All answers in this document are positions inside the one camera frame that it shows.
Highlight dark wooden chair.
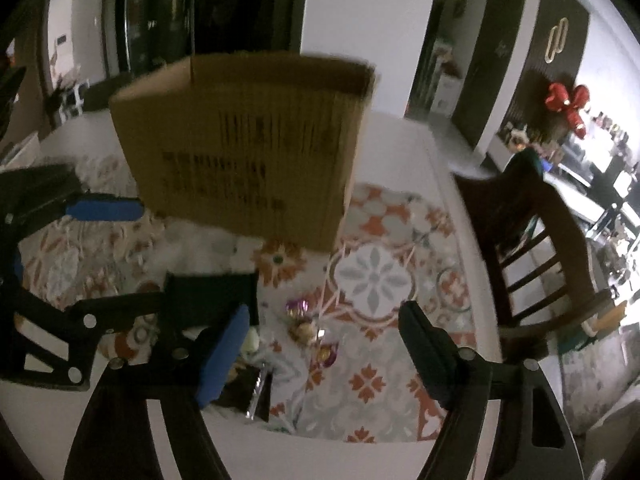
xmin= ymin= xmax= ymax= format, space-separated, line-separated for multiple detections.
xmin=452 ymin=147 xmax=619 ymax=362

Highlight gold candy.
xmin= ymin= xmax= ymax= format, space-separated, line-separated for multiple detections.
xmin=292 ymin=319 xmax=319 ymax=345

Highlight dark sliding glass door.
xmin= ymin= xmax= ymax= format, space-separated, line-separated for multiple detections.
xmin=104 ymin=0 xmax=312 ymax=88

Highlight dark slatted wall panel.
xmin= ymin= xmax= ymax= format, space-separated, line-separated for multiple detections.
xmin=507 ymin=0 xmax=591 ymax=136

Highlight white stool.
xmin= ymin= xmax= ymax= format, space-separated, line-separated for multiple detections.
xmin=54 ymin=84 xmax=89 ymax=122

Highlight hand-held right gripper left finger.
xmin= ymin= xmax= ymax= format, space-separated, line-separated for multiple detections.
xmin=64 ymin=304 xmax=251 ymax=480

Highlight dark room door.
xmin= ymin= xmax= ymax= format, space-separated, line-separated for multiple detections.
xmin=451 ymin=0 xmax=529 ymax=152

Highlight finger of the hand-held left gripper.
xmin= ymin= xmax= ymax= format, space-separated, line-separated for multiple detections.
xmin=0 ymin=280 xmax=168 ymax=392
xmin=0 ymin=162 xmax=144 ymax=241

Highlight black snack packet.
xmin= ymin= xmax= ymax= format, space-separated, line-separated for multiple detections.
xmin=164 ymin=272 xmax=260 ymax=332

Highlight red foil balloons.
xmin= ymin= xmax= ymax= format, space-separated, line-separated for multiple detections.
xmin=544 ymin=82 xmax=592 ymax=137

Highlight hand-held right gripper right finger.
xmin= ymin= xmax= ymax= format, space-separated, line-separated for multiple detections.
xmin=398 ymin=301 xmax=585 ymax=480

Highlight dark picture snack packet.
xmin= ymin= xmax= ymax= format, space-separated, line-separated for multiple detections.
xmin=219 ymin=359 xmax=274 ymax=422

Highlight brown cardboard box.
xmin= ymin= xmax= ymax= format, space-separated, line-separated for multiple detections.
xmin=109 ymin=51 xmax=377 ymax=254

